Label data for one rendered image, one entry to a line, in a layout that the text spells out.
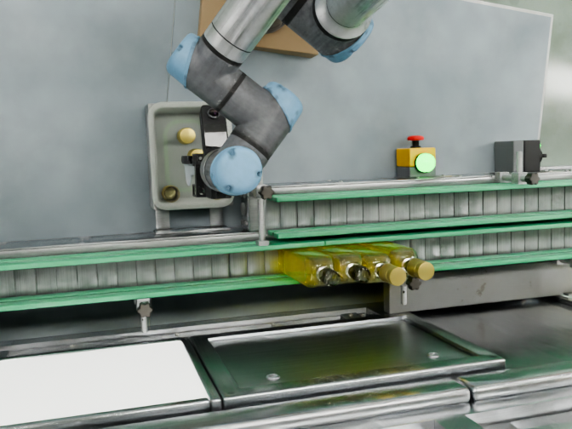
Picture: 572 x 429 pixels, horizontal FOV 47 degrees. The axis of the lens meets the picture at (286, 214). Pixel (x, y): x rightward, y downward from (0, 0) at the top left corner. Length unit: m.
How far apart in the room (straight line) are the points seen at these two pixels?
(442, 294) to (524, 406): 0.58
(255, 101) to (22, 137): 0.60
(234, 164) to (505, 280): 0.86
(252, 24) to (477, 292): 0.90
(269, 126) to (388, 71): 0.65
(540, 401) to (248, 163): 0.56
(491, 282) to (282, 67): 0.71
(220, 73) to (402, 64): 0.71
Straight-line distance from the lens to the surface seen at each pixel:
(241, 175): 1.00
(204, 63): 1.03
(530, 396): 1.08
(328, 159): 1.56
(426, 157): 1.55
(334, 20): 1.26
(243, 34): 1.01
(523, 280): 1.69
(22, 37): 1.49
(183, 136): 1.41
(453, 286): 1.59
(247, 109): 1.03
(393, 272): 1.19
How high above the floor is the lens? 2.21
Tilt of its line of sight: 73 degrees down
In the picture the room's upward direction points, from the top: 106 degrees clockwise
